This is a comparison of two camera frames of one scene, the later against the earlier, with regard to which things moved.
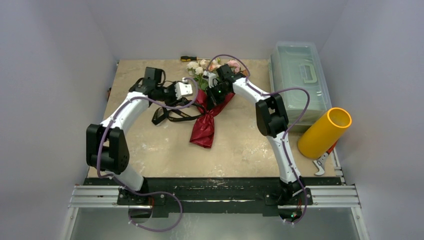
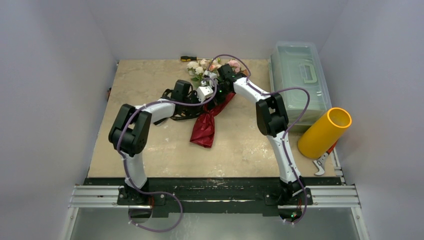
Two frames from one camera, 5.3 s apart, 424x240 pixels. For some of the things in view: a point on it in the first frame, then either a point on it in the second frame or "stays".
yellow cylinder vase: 321,136 stays
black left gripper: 174,102 -> 198,108
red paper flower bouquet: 203,135 stays
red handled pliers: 320,161 stays
